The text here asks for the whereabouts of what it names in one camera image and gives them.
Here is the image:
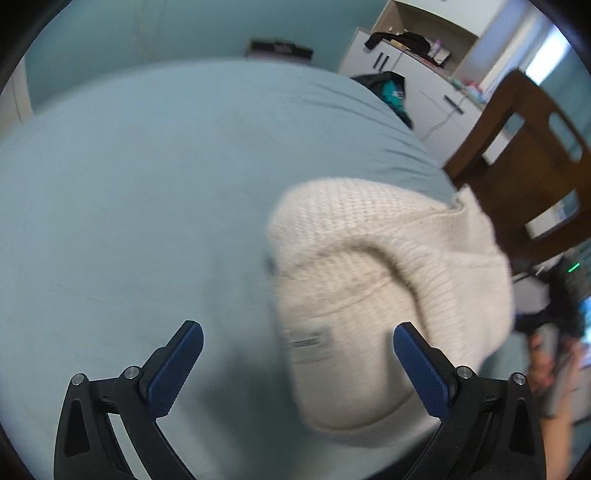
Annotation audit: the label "bed with blue sheet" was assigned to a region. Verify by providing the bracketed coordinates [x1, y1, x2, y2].
[0, 59, 532, 480]

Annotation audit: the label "black and white box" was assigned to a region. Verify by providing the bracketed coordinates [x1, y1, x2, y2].
[249, 39, 314, 61]

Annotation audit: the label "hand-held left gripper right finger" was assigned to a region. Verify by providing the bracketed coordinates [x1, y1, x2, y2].
[393, 322, 547, 480]

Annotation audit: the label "cream and blue knit sweater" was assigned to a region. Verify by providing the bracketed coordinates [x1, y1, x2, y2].
[265, 176, 516, 448]

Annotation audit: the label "person's right forearm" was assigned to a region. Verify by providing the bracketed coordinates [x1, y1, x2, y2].
[545, 401, 588, 480]

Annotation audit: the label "white cabinet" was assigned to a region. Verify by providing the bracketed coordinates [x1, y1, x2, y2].
[337, 28, 491, 169]

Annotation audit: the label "dark bag with teal cloth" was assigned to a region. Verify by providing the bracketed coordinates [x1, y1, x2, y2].
[351, 71, 415, 131]

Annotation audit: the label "black clothes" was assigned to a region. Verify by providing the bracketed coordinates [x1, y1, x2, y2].
[365, 31, 431, 57]

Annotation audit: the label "white charging cable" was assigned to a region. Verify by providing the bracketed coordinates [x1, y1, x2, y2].
[421, 110, 456, 140]

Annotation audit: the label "brown wooden chair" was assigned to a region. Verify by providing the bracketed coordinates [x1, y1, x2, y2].
[443, 69, 591, 274]

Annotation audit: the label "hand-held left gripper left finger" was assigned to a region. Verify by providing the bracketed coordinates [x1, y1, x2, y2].
[54, 319, 205, 480]

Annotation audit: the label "person's right hand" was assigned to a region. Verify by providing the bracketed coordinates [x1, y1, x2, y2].
[529, 332, 571, 398]

